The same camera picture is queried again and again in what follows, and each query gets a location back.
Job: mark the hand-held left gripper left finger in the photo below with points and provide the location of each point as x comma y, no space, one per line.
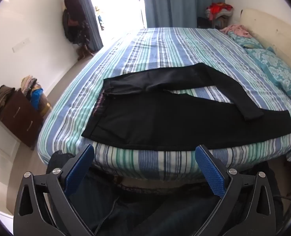
79,170

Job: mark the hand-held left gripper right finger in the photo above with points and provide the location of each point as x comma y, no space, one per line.
210,172

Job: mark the black pants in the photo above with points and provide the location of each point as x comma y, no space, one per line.
160,118

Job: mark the person's dark clothing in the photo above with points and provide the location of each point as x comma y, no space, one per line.
147,216

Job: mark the brown wooden dresser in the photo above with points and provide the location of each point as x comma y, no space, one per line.
20,118

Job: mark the blue bag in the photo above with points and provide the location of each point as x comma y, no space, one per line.
36,98

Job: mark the pile of folded clothes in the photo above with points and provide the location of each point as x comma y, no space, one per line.
29,83

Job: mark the olive cloth bundle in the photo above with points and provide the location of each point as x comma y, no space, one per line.
1,98

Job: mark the wooden coat stand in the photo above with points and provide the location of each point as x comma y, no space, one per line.
85,50

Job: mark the large teal patterned pillow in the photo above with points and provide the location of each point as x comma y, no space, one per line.
275,71

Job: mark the striped bed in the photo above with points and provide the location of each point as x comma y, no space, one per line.
172,46

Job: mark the small teal patterned pillow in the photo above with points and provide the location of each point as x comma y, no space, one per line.
243,40

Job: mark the narrow blue curtain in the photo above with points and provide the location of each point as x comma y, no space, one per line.
94,29

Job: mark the pink crumpled cloth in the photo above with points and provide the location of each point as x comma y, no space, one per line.
236,30

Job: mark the dark bedside stand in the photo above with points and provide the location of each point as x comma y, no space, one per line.
205,22

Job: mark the cream headboard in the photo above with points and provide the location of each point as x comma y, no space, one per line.
270,32

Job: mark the colourful hanging cloth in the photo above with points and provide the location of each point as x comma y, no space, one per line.
99,14

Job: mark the dark hanging jacket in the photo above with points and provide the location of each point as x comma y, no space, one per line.
72,12

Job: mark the red clothes pile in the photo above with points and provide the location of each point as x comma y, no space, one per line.
219,9

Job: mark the wide blue curtain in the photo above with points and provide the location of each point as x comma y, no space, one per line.
179,2

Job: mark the white wall plate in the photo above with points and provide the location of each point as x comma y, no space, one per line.
21,44

